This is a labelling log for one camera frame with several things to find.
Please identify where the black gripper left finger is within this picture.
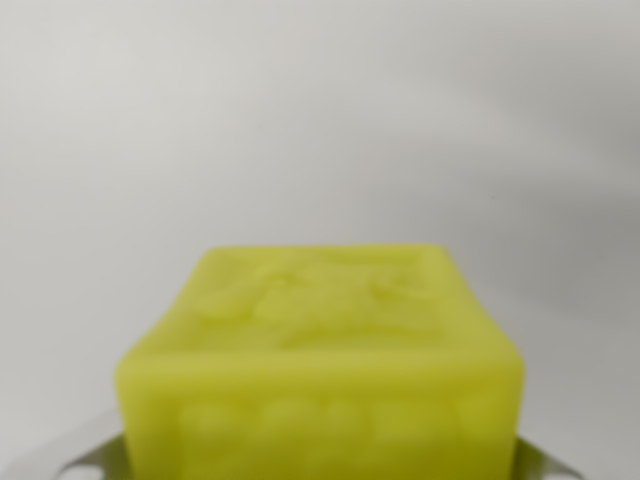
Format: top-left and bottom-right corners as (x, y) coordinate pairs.
(56, 432), (136, 480)

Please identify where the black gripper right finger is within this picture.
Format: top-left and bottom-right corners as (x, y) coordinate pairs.
(511, 434), (585, 480)

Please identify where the yellow embossed cube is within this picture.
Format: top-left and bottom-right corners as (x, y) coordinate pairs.
(113, 243), (527, 480)

